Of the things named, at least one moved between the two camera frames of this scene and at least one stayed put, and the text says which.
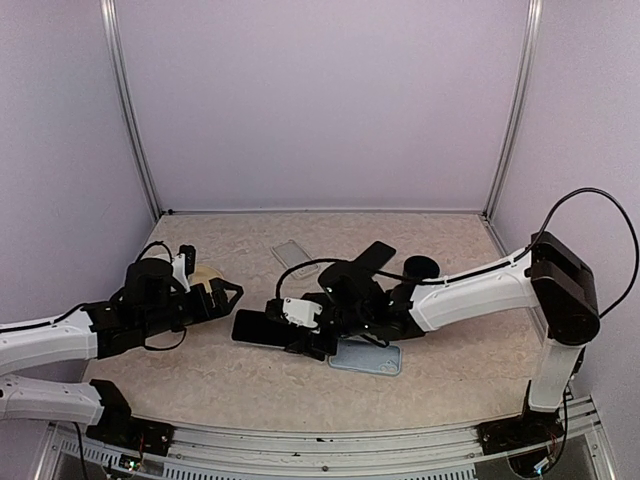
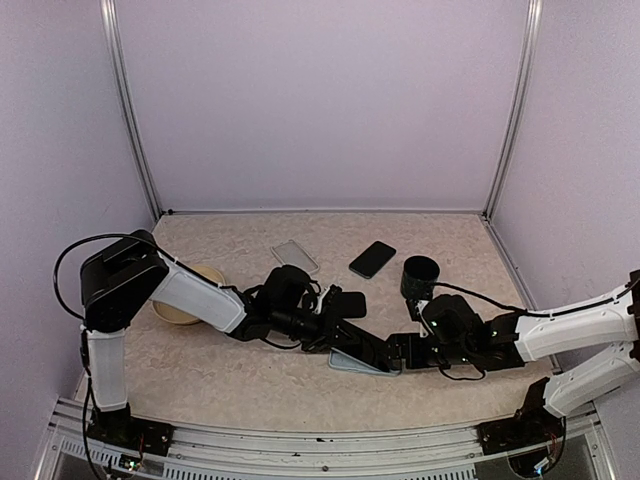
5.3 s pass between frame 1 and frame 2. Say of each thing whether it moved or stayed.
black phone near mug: stayed
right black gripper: moved
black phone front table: moved
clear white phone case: stayed
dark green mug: stayed
